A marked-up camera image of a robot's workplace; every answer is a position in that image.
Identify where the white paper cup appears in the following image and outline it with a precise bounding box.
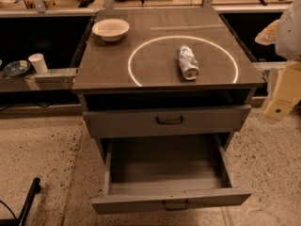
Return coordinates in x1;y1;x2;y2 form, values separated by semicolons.
28;53;48;73

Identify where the white ceramic bowl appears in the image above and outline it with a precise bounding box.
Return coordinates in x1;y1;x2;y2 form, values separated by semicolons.
92;19;130;41

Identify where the grey drawer cabinet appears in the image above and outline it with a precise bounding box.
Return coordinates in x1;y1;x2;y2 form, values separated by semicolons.
72;7;263;153

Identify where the black stand leg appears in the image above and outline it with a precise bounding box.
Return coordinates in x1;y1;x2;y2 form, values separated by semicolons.
0;177;41;226

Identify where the grey drawer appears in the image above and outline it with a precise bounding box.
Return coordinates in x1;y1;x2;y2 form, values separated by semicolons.
92;134;251;215
84;105;251;138

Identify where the dark blue plate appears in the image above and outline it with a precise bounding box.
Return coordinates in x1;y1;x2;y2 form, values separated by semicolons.
3;60;31;78

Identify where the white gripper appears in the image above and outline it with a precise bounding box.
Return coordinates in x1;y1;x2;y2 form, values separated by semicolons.
255;0;301;122

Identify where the black drawer handle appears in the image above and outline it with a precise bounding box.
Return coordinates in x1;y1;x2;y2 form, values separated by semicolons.
163;200;189;211
155;116;183;125

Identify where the black upper drawer handle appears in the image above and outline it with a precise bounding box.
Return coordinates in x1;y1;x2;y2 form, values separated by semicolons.
155;116;183;125

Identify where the black lower drawer handle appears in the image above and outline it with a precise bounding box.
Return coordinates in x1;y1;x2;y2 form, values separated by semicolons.
163;200;189;211

